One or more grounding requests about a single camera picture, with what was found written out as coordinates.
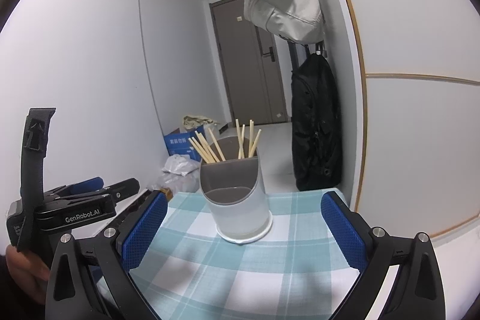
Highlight person left hand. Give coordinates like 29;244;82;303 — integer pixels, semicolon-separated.
6;245;50;305

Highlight chopstick in cup right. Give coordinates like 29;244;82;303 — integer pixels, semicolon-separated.
235;118;262;159

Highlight chopstick in cup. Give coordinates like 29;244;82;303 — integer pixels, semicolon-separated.
235;118;262;159
189;126;226;164

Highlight beige cloth bag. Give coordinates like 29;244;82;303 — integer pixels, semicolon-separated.
182;115;219;131

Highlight grey door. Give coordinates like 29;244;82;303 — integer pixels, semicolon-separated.
210;0;289;124

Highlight white plastic parcel bag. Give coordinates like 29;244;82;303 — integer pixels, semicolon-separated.
162;154;200;176

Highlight beige hanging backpack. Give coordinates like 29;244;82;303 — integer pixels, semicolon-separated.
244;0;324;45

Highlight grey plastic parcel bag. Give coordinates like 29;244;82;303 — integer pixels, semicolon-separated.
147;171;200;195

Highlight black wrist strap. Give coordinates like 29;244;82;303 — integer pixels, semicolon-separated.
16;107;57;253

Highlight teal plaid tablecloth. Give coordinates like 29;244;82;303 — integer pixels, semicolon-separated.
131;191;358;319

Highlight black backpack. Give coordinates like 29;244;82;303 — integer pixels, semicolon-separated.
291;54;343;191

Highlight blue cardboard box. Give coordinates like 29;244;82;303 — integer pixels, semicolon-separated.
163;126;205;162

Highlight white utensil holder cup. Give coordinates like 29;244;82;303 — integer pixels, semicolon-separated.
199;136;273;244

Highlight chopstick in cup left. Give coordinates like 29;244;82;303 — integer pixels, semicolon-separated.
189;126;226;164

